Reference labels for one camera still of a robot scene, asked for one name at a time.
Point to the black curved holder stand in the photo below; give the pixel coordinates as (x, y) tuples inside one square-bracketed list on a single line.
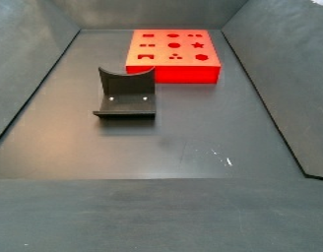
[(129, 94)]

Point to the red shape-sorting block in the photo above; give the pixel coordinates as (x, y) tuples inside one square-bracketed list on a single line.
[(182, 55)]

